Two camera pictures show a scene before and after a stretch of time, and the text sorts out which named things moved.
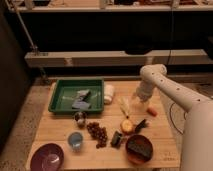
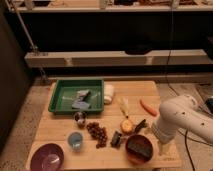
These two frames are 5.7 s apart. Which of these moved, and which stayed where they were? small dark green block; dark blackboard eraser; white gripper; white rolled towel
Moved: white gripper
Stayed: dark blackboard eraser; small dark green block; white rolled towel
